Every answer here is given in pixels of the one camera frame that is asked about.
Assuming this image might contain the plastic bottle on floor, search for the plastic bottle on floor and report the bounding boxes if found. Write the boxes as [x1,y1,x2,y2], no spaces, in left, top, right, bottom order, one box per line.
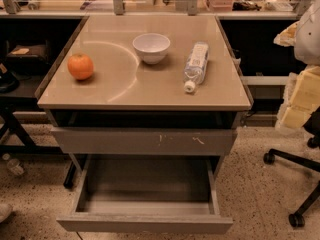
[2,153,25,176]

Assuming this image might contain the white bowl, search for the white bowl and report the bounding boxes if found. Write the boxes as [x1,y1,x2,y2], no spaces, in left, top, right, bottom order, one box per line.
[132,33,171,65]

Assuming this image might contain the grey drawer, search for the grey drawer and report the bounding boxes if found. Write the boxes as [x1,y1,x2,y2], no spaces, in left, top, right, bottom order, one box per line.
[51,127,237,156]
[57,155,233,234]

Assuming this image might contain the black bag on shelf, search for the black bag on shelf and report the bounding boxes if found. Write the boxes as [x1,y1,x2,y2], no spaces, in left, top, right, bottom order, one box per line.
[5,44,50,75]

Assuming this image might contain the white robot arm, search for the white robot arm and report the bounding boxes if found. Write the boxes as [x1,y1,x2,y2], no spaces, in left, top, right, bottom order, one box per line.
[274,0,320,132]

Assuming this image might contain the clear plastic water bottle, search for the clear plastic water bottle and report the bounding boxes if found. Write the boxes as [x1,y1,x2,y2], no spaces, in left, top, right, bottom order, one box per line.
[183,42,209,93]

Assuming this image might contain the white shoe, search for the white shoe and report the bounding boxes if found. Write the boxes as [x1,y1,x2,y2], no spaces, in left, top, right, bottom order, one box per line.
[0,203,13,223]

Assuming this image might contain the orange fruit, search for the orange fruit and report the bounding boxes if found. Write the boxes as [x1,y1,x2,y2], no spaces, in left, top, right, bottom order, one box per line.
[67,53,94,81]

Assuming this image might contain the black table frame legs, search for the black table frame legs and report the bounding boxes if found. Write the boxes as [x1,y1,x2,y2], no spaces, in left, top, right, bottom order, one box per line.
[0,103,78,189]

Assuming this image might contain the grey drawer cabinet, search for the grey drawer cabinet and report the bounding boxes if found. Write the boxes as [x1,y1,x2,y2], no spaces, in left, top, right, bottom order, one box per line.
[34,14,254,189]

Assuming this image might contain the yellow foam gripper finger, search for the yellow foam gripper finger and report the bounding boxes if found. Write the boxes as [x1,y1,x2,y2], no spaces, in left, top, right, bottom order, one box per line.
[273,22,298,47]
[276,66,320,129]

